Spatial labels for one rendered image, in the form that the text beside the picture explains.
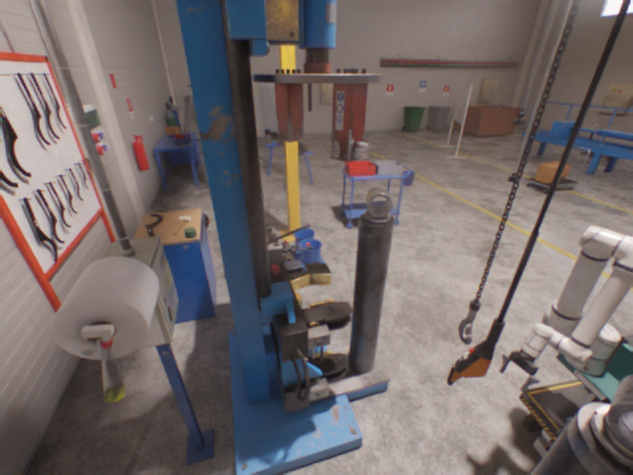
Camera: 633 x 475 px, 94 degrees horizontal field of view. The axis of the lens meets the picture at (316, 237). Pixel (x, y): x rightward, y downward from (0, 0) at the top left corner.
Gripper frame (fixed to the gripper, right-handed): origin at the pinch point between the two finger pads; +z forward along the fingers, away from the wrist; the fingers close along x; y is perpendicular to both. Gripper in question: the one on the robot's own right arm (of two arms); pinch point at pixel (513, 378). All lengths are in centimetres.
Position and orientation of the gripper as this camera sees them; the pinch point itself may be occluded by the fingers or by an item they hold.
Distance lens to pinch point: 210.3
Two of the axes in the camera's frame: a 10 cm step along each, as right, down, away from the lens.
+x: -3.3, -3.6, 8.7
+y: 8.8, 2.2, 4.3
